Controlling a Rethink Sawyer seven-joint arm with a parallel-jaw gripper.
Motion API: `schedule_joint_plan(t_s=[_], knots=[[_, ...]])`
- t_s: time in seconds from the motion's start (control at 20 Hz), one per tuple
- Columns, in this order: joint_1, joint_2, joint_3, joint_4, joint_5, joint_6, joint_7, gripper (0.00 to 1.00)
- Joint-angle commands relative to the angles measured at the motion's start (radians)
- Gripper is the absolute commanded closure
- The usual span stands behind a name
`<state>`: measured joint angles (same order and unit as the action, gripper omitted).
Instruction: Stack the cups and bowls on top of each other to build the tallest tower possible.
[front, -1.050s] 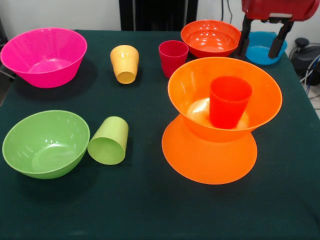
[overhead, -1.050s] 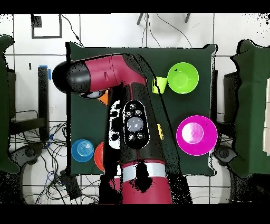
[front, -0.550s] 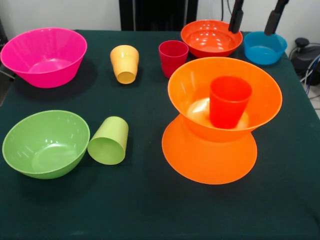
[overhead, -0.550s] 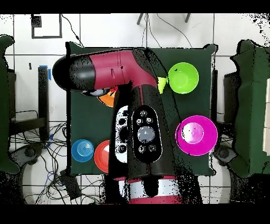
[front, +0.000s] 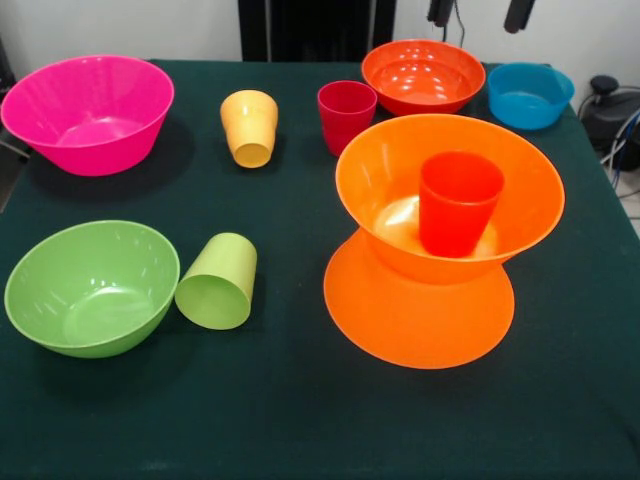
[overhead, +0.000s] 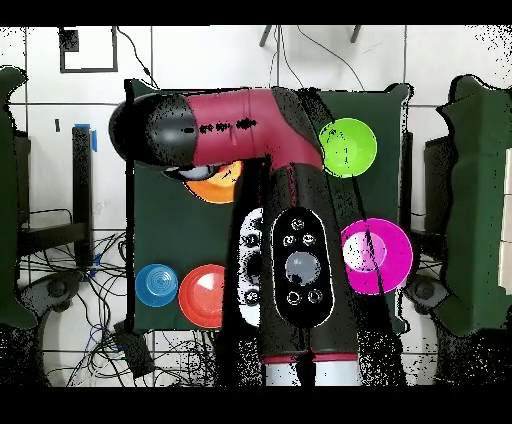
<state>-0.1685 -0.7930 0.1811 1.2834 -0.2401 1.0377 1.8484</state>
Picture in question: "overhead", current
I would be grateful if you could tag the dark green table cloth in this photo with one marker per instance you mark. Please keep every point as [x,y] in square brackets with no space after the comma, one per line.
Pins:
[172,232]

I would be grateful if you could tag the green plastic bowl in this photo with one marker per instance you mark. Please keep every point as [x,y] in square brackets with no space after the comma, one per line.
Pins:
[354,140]

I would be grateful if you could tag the black square floor frame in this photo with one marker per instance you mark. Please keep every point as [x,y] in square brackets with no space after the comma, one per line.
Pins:
[88,70]

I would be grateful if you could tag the black floor box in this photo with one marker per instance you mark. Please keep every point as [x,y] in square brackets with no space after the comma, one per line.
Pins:
[134,350]

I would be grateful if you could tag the grey tripod leg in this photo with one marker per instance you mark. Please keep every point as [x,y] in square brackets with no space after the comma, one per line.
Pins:
[355,34]
[265,36]

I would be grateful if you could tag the blue plastic bowl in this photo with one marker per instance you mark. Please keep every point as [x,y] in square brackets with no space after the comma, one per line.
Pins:
[156,285]

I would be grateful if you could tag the blue tape strip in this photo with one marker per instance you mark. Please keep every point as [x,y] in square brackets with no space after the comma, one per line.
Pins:
[94,142]

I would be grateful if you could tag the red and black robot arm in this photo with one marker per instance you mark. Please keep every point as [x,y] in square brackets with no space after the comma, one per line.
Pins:
[280,140]

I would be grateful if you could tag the pink plastic bowl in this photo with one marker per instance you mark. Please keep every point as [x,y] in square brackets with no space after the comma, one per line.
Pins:
[396,260]

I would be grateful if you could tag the green covered side table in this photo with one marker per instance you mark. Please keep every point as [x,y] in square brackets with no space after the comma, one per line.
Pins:
[8,180]
[476,200]

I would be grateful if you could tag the black metal stand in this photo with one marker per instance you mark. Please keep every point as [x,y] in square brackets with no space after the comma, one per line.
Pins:
[82,180]

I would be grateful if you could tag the orange plastic bowl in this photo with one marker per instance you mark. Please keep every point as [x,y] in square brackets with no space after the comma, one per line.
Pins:
[218,190]

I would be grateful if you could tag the red-orange plastic bowl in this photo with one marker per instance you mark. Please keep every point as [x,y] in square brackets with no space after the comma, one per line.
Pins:
[200,304]

